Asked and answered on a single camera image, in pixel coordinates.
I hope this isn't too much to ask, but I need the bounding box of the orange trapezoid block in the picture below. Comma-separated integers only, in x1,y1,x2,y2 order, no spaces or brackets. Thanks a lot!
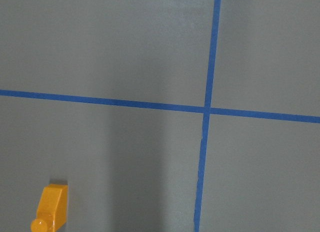
30,184,68,232

